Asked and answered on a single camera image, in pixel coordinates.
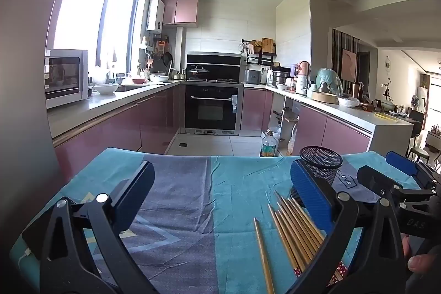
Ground kitchen window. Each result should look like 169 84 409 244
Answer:
53 0 147 72

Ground grey kitchen countertop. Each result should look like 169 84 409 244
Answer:
46 80 181 139

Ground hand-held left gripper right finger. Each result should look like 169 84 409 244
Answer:
290 159 405 294

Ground black wall rack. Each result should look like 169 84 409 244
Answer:
241 38 278 65

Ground white bowl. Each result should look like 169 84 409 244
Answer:
94 83 119 95

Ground teal grey printed tablecloth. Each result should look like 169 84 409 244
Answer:
9 147 424 294

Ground grey rice cooker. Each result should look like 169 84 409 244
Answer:
244 68 262 85

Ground black mesh holder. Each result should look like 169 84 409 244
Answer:
290 146 344 208

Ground cooking oil bottle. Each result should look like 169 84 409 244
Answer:
260 130 278 158

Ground white water heater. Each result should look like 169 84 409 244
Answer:
146 0 165 31

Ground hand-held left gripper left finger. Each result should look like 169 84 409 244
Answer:
39 160 156 294

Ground pink base cabinets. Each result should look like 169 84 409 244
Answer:
52 84 181 174
296 103 373 157
240 87 274 133

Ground white kitchen countertop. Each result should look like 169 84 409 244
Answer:
243 82 414 157

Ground pot with glass lid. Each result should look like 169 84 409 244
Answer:
188 65 209 78

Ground white microwave oven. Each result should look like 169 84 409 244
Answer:
45 49 89 109

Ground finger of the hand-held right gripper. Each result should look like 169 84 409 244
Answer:
356 165 441 240
386 151 441 190

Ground wooden chopstick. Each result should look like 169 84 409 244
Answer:
254 217 275 294

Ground bamboo steamer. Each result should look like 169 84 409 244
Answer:
311 91 338 104

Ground green dome cover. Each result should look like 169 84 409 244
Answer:
315 68 343 96

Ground pink wall picture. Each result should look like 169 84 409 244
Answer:
341 49 358 80

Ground pink wall cabinet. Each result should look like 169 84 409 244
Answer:
161 0 199 26

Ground smartphone with orange case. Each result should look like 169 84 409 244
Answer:
21 209 69 261

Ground black chair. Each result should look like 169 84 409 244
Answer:
408 110 426 157

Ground bundle of wooden chopsticks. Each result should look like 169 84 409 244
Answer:
267 191 347 285

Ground black integrated stove oven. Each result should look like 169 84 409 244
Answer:
181 52 246 136

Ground pink kettle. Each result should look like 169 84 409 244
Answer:
298 61 311 81

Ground person's right hand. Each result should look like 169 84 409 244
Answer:
402 235 441 274

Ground steel steamer pot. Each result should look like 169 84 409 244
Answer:
272 70 291 88

